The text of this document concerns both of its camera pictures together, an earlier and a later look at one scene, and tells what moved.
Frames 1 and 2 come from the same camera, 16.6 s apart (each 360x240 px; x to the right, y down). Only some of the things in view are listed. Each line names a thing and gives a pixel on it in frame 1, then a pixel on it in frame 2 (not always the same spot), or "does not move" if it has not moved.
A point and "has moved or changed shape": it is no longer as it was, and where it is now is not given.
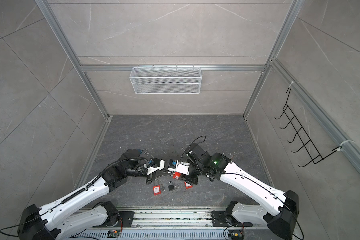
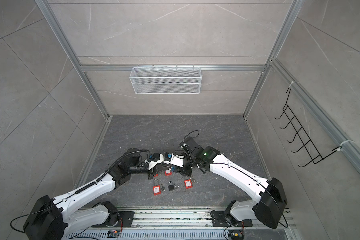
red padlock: [157, 190] does not move
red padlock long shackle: [176, 175] has moved or changed shape
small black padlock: [170, 186] does not move
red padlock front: [188, 186] does not move
